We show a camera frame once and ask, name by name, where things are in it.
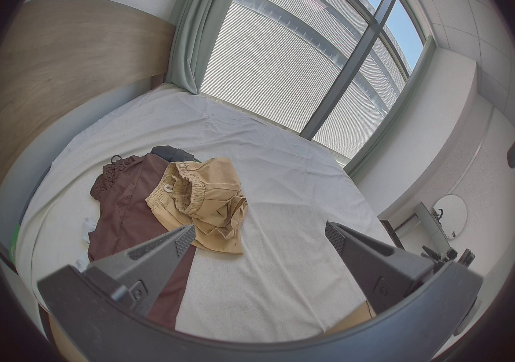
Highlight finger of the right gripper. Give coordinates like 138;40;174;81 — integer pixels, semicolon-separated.
422;245;458;262

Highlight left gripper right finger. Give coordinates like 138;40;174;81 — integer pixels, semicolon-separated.
324;221;436;313

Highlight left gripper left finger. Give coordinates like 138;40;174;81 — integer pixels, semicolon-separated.
82;225;196;317

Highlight tan shorts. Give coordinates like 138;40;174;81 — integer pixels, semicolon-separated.
146;158;249;255

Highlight bed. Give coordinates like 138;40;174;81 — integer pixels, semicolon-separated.
0;0;399;353

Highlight round white table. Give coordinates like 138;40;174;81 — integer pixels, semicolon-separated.
434;195;468;241

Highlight brown shorts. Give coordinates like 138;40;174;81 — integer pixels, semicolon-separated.
89;153;198;331

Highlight white garment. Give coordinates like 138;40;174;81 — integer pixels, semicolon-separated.
74;217;98;272

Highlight black garment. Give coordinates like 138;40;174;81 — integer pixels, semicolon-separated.
151;145;202;164

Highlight green white packet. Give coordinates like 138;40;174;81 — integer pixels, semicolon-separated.
10;223;21;261

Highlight window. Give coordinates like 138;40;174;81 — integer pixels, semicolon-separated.
199;0;437;176

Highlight grey-green curtain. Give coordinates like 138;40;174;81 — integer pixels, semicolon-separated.
168;0;260;95

